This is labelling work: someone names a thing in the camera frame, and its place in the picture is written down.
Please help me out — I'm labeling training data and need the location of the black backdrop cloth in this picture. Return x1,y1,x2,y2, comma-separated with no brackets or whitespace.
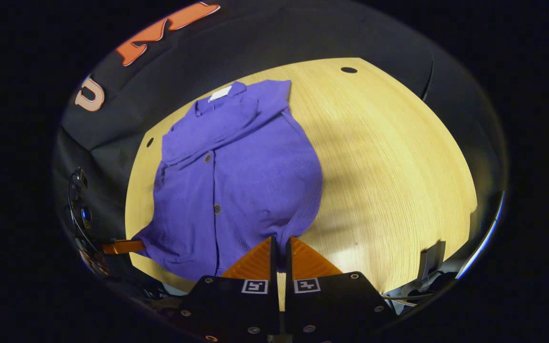
54,0,435,248

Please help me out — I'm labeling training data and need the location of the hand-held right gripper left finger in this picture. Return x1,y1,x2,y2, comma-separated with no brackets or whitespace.
178,236,283,343

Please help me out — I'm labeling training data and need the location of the purple shirt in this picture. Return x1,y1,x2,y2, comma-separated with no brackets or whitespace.
132,80,324,282

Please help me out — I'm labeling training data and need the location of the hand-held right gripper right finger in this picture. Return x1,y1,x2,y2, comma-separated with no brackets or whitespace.
284,236,397,343

